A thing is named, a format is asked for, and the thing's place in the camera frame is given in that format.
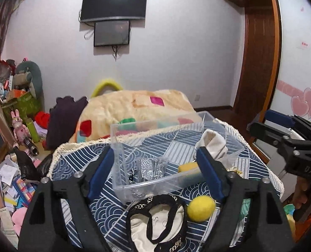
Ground brown wooden wardrobe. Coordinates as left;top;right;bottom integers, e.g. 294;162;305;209
214;0;282;111

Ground pile of papers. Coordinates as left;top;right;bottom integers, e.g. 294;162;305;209
0;157;38;214

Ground silver sequined pouch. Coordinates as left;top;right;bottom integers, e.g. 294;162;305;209
137;157;170;182

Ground black cable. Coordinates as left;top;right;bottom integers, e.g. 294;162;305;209
111;45;122;62

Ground large black television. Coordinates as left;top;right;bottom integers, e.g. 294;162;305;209
81;0;148;23

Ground yellow sponge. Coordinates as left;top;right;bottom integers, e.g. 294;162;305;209
178;162;206;185

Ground dark purple cushion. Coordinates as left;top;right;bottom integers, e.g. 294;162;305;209
45;96;89;151

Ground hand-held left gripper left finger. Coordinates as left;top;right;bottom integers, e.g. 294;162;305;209
18;146;116;252

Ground red cloth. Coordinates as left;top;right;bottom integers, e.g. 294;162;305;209
35;112;51;130

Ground white sliding door pink hearts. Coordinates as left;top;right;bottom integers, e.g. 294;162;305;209
252;0;311;164

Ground pile of toys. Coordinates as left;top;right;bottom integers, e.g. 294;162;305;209
0;58;17;103

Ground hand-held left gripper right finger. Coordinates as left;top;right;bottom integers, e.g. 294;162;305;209
196;146;295;252

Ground yellow felt ball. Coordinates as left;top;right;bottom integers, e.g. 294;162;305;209
187;196;216;221

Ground teal soft toy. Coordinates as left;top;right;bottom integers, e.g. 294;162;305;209
239;199;251;221

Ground black flashlight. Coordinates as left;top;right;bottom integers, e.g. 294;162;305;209
24;136;40;156

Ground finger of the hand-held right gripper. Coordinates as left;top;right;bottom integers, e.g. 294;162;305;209
264;110;311;137
248;122;303;158

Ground person's right hand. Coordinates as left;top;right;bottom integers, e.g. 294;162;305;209
293;176;311;211

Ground white bag black straps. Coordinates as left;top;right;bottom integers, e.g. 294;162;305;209
126;194;189;252

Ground yellow green plush loop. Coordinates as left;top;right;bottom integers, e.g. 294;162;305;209
90;79;124;98

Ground small black monitor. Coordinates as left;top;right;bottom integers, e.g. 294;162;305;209
94;20;132;48

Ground white cloth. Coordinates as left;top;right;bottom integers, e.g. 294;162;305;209
195;129;228;161

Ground green bottle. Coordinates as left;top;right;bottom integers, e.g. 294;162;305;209
26;119;40;143

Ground blue wave pattern tablecloth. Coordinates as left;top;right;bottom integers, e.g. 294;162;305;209
47;118;285;252

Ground grey plush toy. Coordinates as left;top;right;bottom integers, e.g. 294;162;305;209
15;61;44;98

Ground green cardboard box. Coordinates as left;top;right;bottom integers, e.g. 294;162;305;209
1;91;42;123

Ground clear plastic box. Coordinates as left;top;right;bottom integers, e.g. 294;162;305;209
110;111;246;204

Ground pink rabbit doll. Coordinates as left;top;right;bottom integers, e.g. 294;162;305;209
11;110;30;149

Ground black plastic bag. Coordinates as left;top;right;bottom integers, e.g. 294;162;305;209
13;149;43;182

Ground beige patchwork blanket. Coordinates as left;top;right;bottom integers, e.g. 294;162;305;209
68;89;206;144

